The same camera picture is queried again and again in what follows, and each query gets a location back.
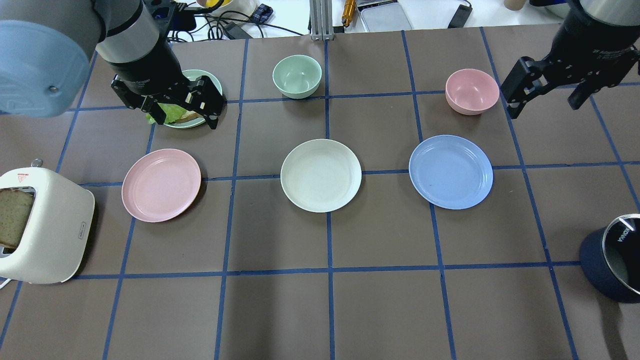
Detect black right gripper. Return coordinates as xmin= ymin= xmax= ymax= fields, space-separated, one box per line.
xmin=500 ymin=30 xmax=639 ymax=119

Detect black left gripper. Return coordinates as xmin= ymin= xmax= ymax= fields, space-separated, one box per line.
xmin=110 ymin=55 xmax=226 ymax=130

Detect pink plate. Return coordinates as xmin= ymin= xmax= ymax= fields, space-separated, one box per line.
xmin=121 ymin=148 xmax=202 ymax=223

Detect blue plate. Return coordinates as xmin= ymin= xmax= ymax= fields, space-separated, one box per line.
xmin=407 ymin=134 xmax=494 ymax=210

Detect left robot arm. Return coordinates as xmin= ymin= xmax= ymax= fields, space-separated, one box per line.
xmin=0 ymin=0 xmax=226 ymax=130

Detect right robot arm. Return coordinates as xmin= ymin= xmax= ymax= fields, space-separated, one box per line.
xmin=500 ymin=0 xmax=640 ymax=119

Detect lettuce leaf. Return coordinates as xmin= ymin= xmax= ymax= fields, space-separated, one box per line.
xmin=158 ymin=103 xmax=188 ymax=125

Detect bread slice on plate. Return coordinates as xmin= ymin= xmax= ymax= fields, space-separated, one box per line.
xmin=175 ymin=111 xmax=201 ymax=125

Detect green plate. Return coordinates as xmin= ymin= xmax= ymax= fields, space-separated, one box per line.
xmin=158 ymin=69 xmax=226 ymax=130

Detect pink bowl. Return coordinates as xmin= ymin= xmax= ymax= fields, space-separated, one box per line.
xmin=445 ymin=68 xmax=500 ymax=116

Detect white bowl with yellow fruit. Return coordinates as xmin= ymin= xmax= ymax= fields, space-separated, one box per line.
xmin=195 ymin=0 xmax=259 ymax=20

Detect black power adapter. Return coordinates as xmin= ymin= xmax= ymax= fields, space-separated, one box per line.
xmin=447 ymin=4 xmax=473 ymax=28

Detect green bowl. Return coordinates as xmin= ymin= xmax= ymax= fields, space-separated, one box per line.
xmin=272 ymin=54 xmax=323 ymax=100

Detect cream plate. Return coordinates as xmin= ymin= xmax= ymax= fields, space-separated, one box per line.
xmin=279 ymin=138 xmax=363 ymax=214

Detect cream toaster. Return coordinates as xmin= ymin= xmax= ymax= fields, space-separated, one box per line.
xmin=0 ymin=167 xmax=96 ymax=284

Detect dark blue pot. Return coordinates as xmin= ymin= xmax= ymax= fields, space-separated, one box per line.
xmin=579 ymin=213 xmax=640 ymax=304

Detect grey metal tray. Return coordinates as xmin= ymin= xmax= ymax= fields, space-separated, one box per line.
xmin=356 ymin=0 xmax=413 ymax=32

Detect bread slice in toaster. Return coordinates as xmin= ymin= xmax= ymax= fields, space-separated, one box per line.
xmin=0 ymin=188 xmax=34 ymax=249

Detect orange tool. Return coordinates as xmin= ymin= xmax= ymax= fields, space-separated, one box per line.
xmin=340 ymin=0 xmax=357 ymax=28

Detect black cable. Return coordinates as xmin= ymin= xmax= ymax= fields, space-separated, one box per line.
xmin=167 ymin=2 xmax=306 ymax=43

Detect aluminium profile post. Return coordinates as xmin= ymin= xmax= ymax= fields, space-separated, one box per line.
xmin=309 ymin=0 xmax=334 ymax=41

